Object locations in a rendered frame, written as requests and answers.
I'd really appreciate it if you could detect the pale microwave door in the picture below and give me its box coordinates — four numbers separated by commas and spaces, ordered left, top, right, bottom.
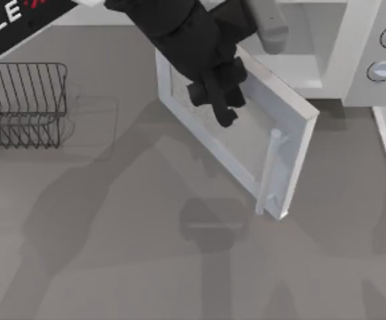
155, 45, 321, 221

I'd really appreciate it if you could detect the pale door handle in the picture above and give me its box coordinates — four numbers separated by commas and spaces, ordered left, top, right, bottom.
255, 128, 284, 217

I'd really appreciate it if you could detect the dark wire basket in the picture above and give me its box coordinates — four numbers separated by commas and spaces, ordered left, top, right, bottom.
0, 62, 70, 150

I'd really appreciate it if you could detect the pale microwave oven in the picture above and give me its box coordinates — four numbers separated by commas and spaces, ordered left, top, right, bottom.
209, 0, 386, 108

